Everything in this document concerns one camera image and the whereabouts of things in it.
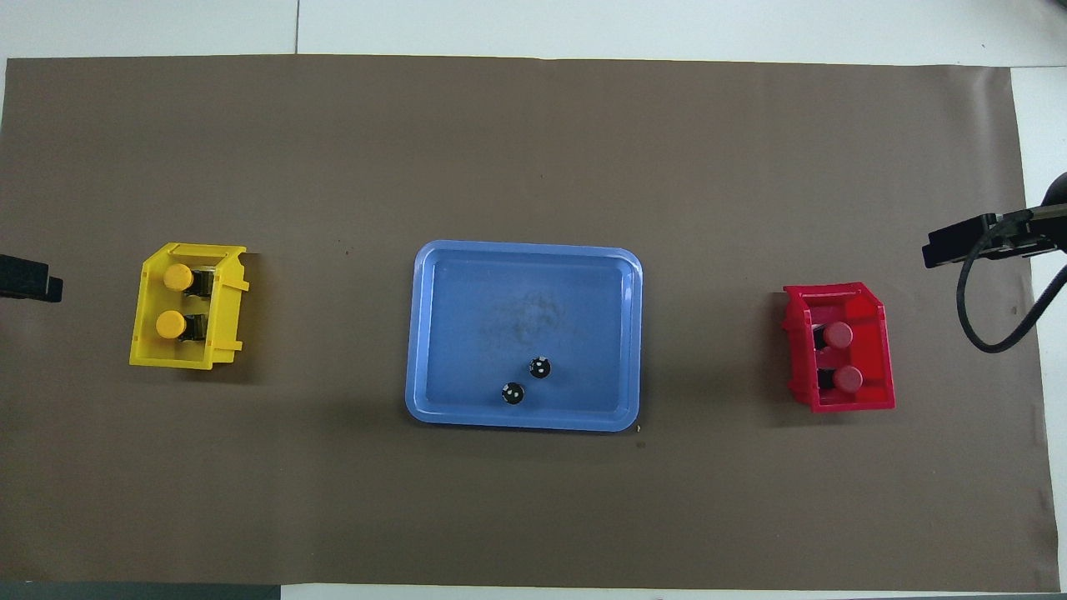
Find brown paper table mat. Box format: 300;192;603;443
0;55;1059;591

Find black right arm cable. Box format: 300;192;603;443
957;218;1067;353

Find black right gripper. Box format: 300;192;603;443
923;202;1067;269

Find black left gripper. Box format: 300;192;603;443
0;254;64;303

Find yellow plastic parts bin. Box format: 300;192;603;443
129;242;250;370

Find yellow push button switch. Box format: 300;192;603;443
156;309;209;341
163;263;216;297

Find blue plastic tray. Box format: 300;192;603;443
405;240;644;433

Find red plastic parts bin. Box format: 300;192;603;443
782;282;897;414

